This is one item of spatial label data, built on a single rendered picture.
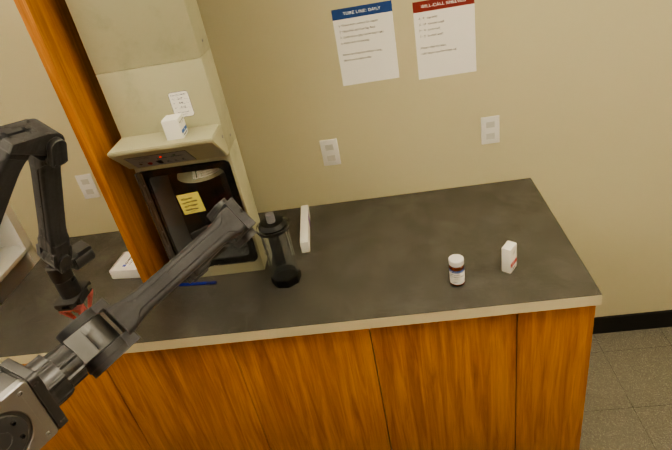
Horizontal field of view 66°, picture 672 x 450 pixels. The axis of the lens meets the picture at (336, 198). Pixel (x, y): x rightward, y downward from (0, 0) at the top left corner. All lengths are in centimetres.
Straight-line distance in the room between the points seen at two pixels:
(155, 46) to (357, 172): 95
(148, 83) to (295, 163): 74
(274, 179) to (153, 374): 86
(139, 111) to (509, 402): 154
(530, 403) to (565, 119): 105
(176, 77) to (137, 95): 14
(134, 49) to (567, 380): 170
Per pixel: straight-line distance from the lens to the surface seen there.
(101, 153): 173
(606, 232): 254
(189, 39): 156
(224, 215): 110
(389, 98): 201
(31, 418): 97
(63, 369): 98
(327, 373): 183
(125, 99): 169
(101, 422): 224
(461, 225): 195
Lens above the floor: 205
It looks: 30 degrees down
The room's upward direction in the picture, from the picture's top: 11 degrees counter-clockwise
